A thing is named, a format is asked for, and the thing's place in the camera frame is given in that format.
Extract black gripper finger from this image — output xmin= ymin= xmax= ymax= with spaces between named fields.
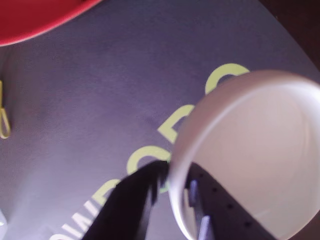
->
xmin=184 ymin=162 xmax=276 ymax=240
xmin=82 ymin=159 xmax=171 ymax=240

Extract small white ceramic bowl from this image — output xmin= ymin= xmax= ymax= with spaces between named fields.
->
xmin=168 ymin=69 xmax=320 ymax=240

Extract yellow wire clip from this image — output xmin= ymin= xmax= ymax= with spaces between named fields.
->
xmin=0 ymin=79 xmax=12 ymax=140

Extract large red bowl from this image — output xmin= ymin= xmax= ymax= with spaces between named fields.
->
xmin=0 ymin=0 xmax=103 ymax=47

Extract grey WOWROBO mat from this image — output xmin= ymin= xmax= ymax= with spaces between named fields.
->
xmin=0 ymin=0 xmax=320 ymax=240

